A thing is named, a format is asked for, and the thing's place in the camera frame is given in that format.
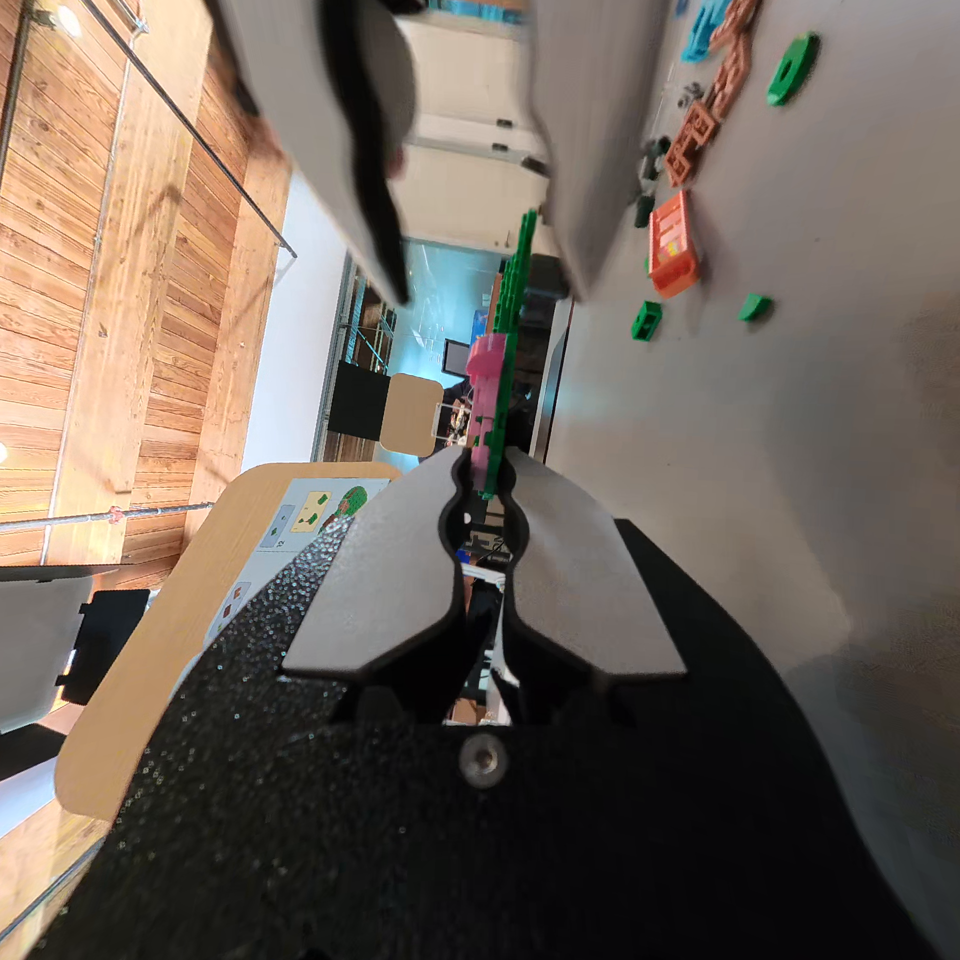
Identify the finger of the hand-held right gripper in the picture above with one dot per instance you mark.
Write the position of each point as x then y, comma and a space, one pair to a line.
300, 90
600, 112

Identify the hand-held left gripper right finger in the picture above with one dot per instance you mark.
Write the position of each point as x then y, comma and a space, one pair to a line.
585, 585

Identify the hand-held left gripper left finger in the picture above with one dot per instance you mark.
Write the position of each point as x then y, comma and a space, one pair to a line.
382, 570

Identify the green and pink lego build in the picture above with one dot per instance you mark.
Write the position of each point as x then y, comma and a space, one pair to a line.
486, 364

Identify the black lego piece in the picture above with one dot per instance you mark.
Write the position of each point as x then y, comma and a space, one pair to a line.
656, 157
643, 210

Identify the lego instruction booklet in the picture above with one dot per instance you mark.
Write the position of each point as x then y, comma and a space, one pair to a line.
315, 510

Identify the brown lego lattice piece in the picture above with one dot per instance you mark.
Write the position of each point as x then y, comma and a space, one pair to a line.
739, 19
686, 146
731, 79

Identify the blue lego piece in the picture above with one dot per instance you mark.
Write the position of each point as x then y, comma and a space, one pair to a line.
701, 34

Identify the orange lego piece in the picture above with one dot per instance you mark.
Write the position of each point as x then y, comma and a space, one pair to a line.
675, 251

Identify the green round lego piece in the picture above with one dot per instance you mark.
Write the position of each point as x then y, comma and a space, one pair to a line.
801, 54

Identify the green square lego brick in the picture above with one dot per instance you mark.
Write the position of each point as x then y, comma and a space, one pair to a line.
645, 322

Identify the small green lego slope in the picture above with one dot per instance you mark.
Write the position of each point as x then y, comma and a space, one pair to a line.
754, 307

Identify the thin metal ceiling rod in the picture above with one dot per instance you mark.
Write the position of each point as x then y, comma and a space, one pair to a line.
187, 124

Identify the tan chair back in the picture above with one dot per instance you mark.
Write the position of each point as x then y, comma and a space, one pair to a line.
409, 412

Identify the black square panel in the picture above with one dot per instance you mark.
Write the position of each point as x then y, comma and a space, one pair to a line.
356, 401

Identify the dark computer monitor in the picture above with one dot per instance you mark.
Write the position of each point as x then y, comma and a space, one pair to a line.
455, 358

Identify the round ceiling lamp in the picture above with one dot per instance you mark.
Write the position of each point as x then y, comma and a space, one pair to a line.
69, 20

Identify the metal pipe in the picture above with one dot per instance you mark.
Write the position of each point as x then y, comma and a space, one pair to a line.
90, 517

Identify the grey flat panel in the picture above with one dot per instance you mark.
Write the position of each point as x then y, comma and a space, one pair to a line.
37, 645

